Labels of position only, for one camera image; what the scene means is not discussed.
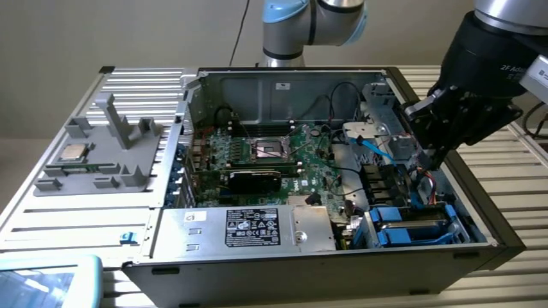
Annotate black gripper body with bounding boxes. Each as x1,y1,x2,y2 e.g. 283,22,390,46
426,10,537,107

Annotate silver disk bay cage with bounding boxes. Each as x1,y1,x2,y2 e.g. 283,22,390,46
341,81,414,162

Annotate disk with blue carrier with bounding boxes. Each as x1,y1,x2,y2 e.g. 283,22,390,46
367,204,459,248

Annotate black case fan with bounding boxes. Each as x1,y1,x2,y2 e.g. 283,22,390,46
357,162,413,210

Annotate green motherboard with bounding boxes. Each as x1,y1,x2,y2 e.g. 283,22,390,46
187,123,347,208

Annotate small silver heatsink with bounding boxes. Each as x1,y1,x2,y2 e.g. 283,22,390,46
285,193,321,207

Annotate CPU socket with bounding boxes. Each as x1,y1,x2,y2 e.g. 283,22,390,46
245,136,297,162

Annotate installed black RAM sticks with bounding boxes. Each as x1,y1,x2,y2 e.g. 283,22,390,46
227,119,302,134

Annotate black graphics card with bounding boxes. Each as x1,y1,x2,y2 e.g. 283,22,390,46
225,169,283,195

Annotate silver power supply unit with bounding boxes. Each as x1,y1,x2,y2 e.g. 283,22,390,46
149,205,338,258

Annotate open black PC case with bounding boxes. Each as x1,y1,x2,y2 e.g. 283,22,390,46
121,65,526,305

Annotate grey parts rack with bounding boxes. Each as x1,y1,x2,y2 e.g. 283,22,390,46
31,92,166,197

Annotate blue panel latch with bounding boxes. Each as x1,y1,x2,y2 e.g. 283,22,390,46
115,232,138,247

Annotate green RAM stick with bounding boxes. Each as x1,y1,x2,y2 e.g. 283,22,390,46
45,162,117,172

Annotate silver CPU chip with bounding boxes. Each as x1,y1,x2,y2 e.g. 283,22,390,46
55,143,91,162

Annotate silver case side panel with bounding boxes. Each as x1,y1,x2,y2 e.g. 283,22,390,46
0,66,197,261

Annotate teal-framed tablet screen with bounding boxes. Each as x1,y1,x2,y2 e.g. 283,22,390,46
0,254,103,308

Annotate black cable loop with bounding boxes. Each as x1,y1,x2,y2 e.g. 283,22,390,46
519,101,548,141

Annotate blue SATA wire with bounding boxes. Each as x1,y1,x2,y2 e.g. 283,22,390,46
353,135,399,167

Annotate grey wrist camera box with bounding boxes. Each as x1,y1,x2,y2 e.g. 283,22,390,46
515,53,548,107

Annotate multicolour power wire bundle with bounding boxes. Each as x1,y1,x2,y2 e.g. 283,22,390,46
407,166,449,208

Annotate black looped case wire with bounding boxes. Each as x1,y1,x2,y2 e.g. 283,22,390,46
326,81,365,123

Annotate thin black wall cable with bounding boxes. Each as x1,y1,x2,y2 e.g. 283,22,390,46
227,0,251,67

